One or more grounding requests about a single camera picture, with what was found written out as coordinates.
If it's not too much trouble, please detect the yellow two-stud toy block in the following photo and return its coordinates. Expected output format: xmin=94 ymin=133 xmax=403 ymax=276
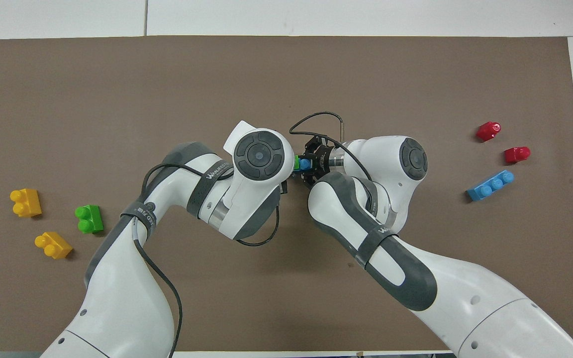
xmin=10 ymin=188 xmax=42 ymax=218
xmin=35 ymin=232 xmax=73 ymax=260

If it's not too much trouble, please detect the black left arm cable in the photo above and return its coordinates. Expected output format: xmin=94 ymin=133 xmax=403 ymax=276
xmin=132 ymin=164 xmax=282 ymax=358

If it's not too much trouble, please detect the red one-stud toy block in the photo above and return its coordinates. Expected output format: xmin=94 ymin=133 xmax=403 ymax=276
xmin=504 ymin=146 xmax=532 ymax=164
xmin=476 ymin=121 xmax=502 ymax=142

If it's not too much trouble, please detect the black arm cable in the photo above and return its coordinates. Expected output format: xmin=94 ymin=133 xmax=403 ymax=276
xmin=289 ymin=112 xmax=373 ymax=182
xmin=132 ymin=164 xmax=282 ymax=358

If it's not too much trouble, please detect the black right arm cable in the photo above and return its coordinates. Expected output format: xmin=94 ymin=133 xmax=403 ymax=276
xmin=289 ymin=112 xmax=373 ymax=182

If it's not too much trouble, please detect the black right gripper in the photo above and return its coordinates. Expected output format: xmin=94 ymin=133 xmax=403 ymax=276
xmin=299 ymin=138 xmax=340 ymax=186

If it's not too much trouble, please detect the brown table mat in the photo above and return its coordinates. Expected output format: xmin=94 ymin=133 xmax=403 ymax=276
xmin=0 ymin=36 xmax=573 ymax=353

